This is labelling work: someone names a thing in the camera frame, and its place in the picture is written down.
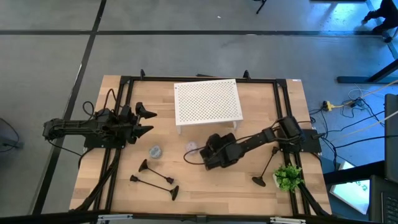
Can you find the short black candlestick holder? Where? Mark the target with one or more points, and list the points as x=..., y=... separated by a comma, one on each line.
x=143, y=165

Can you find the black monitor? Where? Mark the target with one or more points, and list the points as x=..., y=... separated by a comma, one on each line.
x=391, y=140

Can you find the silver aluminium bracket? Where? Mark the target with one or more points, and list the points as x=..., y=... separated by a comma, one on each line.
x=287, y=220
x=115, y=217

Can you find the tall black candlestick holder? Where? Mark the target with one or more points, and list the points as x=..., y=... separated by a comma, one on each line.
x=174, y=193

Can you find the dark laptop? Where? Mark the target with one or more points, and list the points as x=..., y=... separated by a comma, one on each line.
x=388, y=202

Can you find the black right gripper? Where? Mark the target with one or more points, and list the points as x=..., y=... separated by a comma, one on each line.
x=220, y=151

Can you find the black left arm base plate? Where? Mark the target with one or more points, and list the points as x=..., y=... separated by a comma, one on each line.
x=102, y=143

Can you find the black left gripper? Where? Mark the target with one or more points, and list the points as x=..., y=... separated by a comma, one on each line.
x=128, y=121

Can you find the black desk leg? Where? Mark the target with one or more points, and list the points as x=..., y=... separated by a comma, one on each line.
x=351, y=80

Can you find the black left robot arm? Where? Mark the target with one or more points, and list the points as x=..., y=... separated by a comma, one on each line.
x=77, y=126

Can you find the white tablet screen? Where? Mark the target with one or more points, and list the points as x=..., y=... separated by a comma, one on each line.
x=351, y=193

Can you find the person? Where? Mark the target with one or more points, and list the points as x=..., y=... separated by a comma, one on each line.
x=385, y=12

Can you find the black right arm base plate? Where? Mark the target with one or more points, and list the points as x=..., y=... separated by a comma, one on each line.
x=312, y=144

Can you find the green plant in white pot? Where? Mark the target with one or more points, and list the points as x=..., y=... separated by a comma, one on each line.
x=288, y=178

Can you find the medium black candlestick holder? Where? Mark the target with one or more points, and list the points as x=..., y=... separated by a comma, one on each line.
x=258, y=181

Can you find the black aluminium table frame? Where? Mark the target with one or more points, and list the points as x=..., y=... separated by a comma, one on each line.
x=155, y=79

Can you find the black tripod leg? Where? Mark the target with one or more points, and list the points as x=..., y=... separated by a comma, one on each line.
x=260, y=7

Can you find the white perforated metal shelf riser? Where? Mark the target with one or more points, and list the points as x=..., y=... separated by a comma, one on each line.
x=208, y=102

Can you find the grey floor box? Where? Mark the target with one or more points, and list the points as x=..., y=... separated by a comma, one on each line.
x=14, y=144

